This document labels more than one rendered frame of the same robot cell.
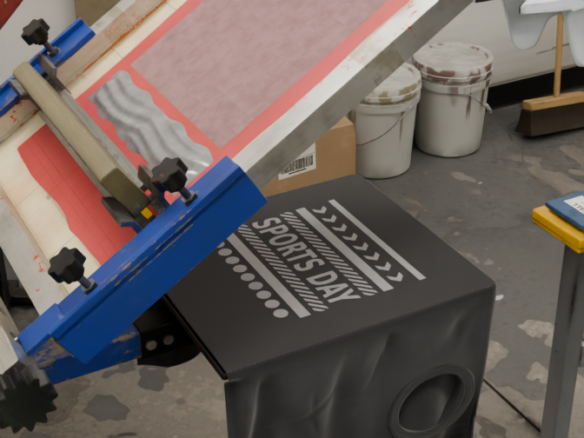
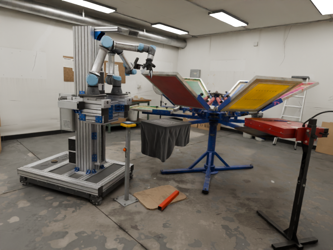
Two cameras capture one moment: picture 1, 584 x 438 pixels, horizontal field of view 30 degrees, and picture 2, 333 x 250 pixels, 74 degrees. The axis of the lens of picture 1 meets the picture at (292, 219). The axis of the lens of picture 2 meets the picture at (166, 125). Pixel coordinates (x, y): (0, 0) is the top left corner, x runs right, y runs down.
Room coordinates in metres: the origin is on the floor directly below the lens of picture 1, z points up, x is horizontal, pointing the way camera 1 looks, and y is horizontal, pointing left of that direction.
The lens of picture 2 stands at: (4.17, -0.92, 1.45)
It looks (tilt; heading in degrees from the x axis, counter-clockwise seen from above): 11 degrees down; 161
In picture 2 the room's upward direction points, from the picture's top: 3 degrees clockwise
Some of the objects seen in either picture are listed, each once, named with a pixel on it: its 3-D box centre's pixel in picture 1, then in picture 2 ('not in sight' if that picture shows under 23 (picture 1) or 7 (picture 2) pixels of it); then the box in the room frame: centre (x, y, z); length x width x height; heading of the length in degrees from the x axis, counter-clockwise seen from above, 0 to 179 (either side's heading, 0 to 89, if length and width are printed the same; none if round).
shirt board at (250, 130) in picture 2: not in sight; (237, 126); (1.70, 0.95, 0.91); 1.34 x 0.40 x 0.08; 177
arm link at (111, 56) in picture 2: not in sight; (111, 64); (0.97, -0.65, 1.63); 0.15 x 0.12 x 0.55; 28
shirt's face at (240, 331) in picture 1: (300, 260); (166, 121); (1.54, -0.01, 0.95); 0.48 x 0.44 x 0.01; 117
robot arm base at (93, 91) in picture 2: not in sight; (92, 90); (1.48, -0.90, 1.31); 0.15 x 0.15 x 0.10
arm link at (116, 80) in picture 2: not in sight; (116, 80); (1.09, -0.59, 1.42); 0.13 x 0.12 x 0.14; 28
